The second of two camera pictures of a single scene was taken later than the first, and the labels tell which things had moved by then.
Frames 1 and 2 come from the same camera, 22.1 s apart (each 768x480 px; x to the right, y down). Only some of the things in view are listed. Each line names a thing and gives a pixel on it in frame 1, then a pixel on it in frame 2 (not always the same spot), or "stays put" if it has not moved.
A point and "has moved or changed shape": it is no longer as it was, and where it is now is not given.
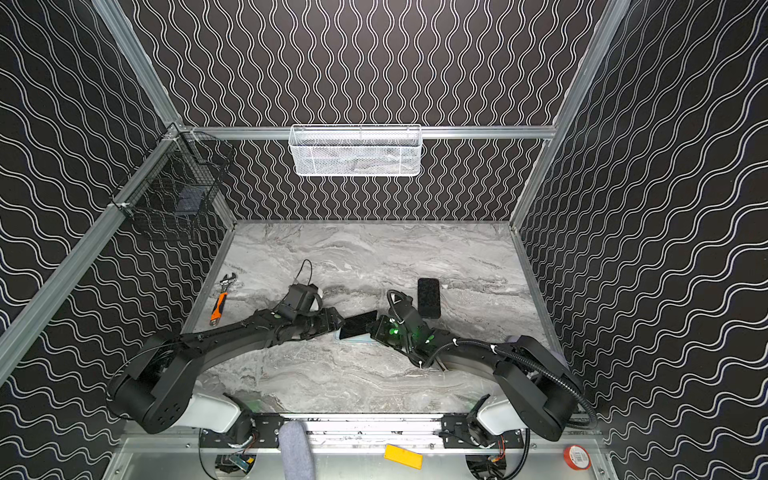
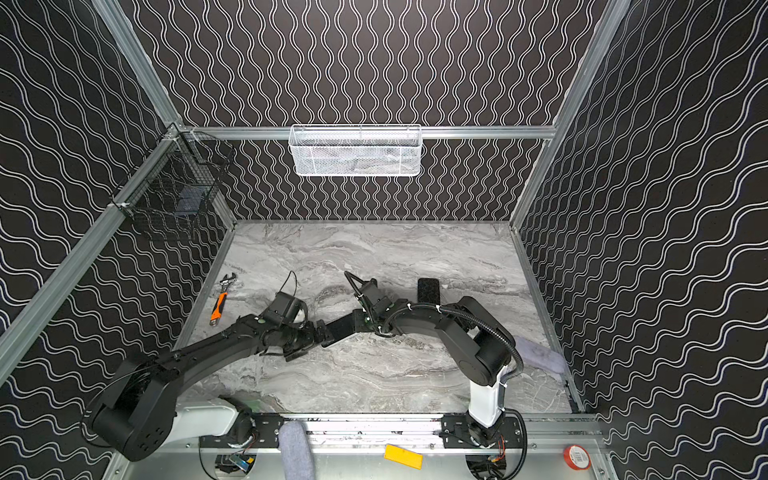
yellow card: (403, 456) stays put
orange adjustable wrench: (220, 303) stays put
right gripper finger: (386, 331) → (350, 276)
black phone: (356, 326) has moved or changed shape
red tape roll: (577, 457) stays put
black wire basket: (180, 185) stays put
